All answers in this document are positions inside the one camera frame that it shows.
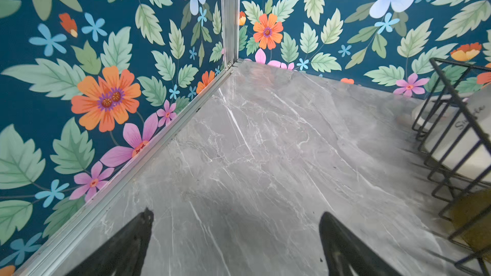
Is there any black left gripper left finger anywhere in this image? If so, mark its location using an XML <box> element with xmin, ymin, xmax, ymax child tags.
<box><xmin>68</xmin><ymin>208</ymin><xmax>154</xmax><ymax>276</ymax></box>

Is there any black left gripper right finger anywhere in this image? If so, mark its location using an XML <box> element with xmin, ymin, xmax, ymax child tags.
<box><xmin>319</xmin><ymin>212</ymin><xmax>400</xmax><ymax>276</ymax></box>

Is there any olive glass cup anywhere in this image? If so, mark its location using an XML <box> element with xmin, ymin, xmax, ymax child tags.
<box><xmin>448</xmin><ymin>189</ymin><xmax>490</xmax><ymax>252</ymax></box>

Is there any cream white mug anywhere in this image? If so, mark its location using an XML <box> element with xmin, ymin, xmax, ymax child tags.
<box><xmin>416</xmin><ymin>86</ymin><xmax>490</xmax><ymax>180</ymax></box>

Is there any black wire dish rack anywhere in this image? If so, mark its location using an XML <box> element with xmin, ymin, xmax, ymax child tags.
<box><xmin>412</xmin><ymin>58</ymin><xmax>490</xmax><ymax>275</ymax></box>

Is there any aluminium frame post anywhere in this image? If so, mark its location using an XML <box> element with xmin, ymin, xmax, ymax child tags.
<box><xmin>221</xmin><ymin>0</ymin><xmax>240</xmax><ymax>69</ymax></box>

